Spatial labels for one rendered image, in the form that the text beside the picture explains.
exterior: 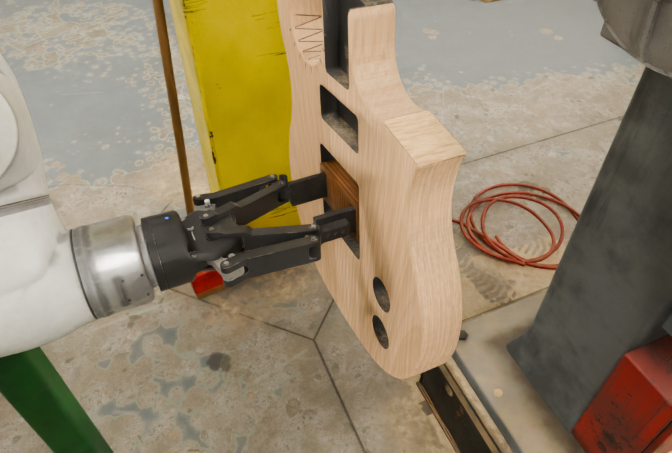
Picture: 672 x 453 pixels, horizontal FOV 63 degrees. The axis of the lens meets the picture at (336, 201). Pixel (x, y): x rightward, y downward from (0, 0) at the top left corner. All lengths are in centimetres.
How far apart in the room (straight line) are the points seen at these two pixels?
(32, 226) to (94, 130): 209
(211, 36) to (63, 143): 134
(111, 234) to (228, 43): 92
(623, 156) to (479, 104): 176
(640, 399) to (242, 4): 113
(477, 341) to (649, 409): 44
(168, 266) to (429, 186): 25
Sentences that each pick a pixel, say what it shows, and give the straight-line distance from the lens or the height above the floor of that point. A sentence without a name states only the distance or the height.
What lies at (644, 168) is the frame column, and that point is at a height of 91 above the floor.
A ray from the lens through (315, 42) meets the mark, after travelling 63.
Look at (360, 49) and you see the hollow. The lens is 49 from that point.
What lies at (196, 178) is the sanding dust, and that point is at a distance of 222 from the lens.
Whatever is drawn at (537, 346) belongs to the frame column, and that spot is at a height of 39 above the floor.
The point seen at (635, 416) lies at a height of 53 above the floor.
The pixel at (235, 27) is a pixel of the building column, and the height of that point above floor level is 82.
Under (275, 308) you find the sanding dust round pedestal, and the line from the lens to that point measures 175.
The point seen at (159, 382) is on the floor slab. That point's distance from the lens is 168.
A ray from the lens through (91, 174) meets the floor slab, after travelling 237.
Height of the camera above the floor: 142
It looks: 44 degrees down
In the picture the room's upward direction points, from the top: straight up
